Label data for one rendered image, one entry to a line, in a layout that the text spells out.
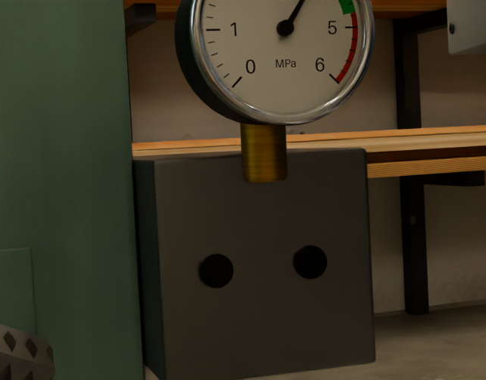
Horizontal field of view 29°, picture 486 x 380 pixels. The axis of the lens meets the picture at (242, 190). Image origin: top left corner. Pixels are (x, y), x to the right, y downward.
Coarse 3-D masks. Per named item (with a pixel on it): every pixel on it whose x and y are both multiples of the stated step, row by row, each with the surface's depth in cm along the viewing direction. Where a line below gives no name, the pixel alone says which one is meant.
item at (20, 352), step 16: (0, 336) 25; (16, 336) 26; (32, 336) 26; (0, 352) 25; (16, 352) 25; (32, 352) 26; (48, 352) 26; (0, 368) 25; (16, 368) 25; (32, 368) 25; (48, 368) 25
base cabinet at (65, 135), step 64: (0, 0) 34; (64, 0) 35; (0, 64) 34; (64, 64) 35; (0, 128) 34; (64, 128) 35; (128, 128) 36; (0, 192) 34; (64, 192) 35; (128, 192) 36; (0, 256) 34; (64, 256) 35; (128, 256) 36; (0, 320) 34; (64, 320) 35; (128, 320) 36
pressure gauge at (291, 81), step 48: (192, 0) 30; (240, 0) 30; (288, 0) 30; (336, 0) 31; (192, 48) 30; (240, 48) 30; (288, 48) 31; (336, 48) 31; (240, 96) 30; (288, 96) 31; (336, 96) 31
